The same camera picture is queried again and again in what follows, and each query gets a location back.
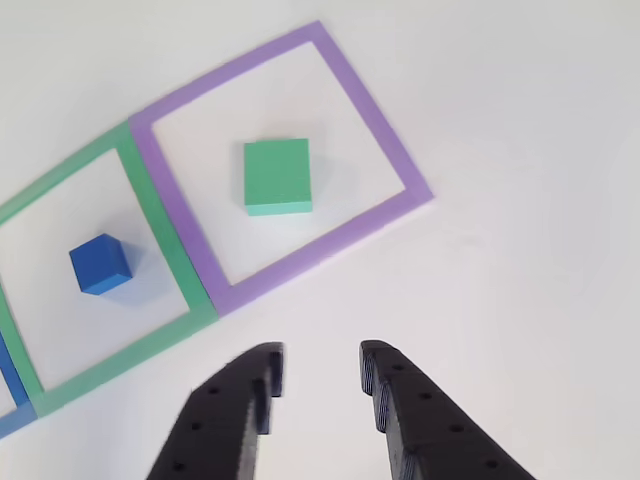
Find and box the small blue cube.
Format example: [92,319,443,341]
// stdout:
[68,232,134,296]

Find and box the blue square frame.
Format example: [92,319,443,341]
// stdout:
[0,329,39,441]

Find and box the purple square frame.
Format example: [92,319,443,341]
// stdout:
[128,19,436,317]

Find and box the green square frame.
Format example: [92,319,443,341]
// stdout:
[0,122,220,419]

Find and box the green square block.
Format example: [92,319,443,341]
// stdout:
[243,138,314,218]

